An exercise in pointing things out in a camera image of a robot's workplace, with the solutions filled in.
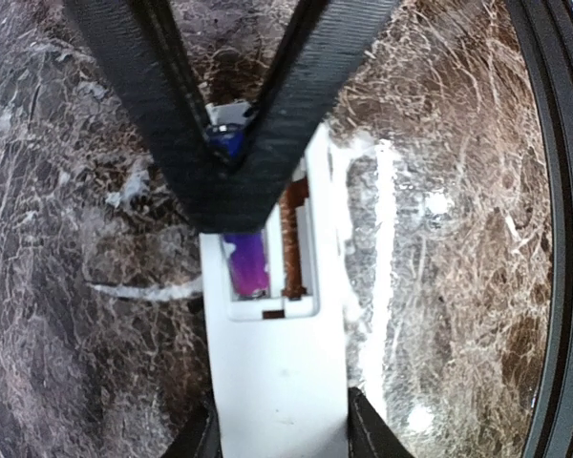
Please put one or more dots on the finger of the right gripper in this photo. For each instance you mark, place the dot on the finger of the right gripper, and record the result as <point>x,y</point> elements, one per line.
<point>323,45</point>
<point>138,47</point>

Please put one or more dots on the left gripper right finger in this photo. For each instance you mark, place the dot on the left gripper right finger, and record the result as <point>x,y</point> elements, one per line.
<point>369,436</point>

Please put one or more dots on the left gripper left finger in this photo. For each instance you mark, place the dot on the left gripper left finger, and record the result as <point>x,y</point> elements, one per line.
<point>200,437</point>

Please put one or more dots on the white remote control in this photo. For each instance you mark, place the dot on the white remote control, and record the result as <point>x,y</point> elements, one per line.
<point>278,362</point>

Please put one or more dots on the purple blue battery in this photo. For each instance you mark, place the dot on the purple blue battery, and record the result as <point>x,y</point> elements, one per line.
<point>244,253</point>

